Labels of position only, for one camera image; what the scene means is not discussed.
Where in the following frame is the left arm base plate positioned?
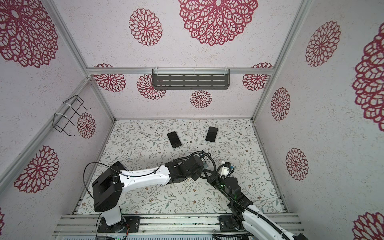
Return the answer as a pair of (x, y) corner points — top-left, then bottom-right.
(97, 217), (141, 234)

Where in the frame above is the black phone centre back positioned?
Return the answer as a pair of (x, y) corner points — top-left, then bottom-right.
(167, 132), (182, 149)

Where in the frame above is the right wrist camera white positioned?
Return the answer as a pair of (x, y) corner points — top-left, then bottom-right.
(218, 163), (235, 178)

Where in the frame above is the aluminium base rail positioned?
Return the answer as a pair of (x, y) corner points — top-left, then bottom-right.
(53, 213), (305, 237)

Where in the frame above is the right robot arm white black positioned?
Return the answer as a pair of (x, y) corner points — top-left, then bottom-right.
(203, 164), (307, 240)

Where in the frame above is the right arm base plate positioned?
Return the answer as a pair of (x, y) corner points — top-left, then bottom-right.
(219, 215), (244, 232)

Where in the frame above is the black wire wall basket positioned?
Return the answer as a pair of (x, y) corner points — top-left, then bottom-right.
(52, 95), (91, 137)

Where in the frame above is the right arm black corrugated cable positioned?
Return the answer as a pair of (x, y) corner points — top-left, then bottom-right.
(215, 163), (292, 240)

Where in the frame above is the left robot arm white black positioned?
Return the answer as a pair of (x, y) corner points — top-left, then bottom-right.
(92, 152), (210, 234)

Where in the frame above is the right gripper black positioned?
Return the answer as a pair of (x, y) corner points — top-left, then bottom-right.
(204, 168), (234, 204)

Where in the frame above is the black phone right back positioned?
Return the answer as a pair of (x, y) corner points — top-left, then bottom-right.
(205, 127), (218, 143)

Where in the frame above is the black phone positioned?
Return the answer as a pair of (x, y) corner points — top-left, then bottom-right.
(167, 132), (182, 149)
(205, 127), (218, 143)

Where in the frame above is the dark metal wall shelf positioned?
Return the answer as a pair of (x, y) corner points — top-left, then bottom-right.
(152, 68), (231, 90)

